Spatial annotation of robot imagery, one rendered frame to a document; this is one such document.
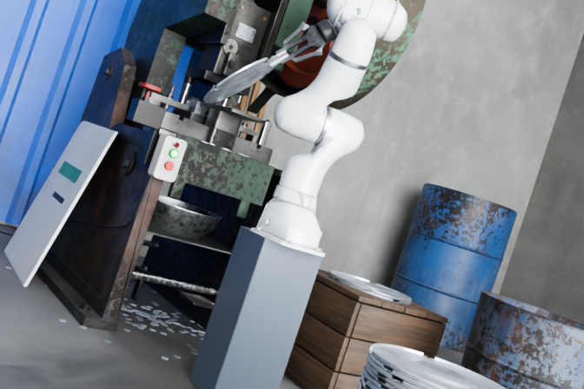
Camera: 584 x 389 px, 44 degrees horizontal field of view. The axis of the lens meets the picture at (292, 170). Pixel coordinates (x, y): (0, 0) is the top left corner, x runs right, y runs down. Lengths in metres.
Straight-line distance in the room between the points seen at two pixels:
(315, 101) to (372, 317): 0.73
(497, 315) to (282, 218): 0.67
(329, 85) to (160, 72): 1.01
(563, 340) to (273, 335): 0.77
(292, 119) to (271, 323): 0.54
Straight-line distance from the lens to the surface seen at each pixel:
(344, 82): 1.91
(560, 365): 2.11
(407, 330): 2.39
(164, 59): 2.78
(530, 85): 5.56
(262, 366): 1.98
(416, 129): 4.81
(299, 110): 1.94
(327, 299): 2.36
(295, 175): 1.95
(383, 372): 1.35
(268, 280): 1.91
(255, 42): 2.66
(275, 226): 1.92
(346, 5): 1.95
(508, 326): 2.12
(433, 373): 1.40
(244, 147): 2.59
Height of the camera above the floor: 0.60
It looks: 1 degrees up
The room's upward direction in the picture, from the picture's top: 18 degrees clockwise
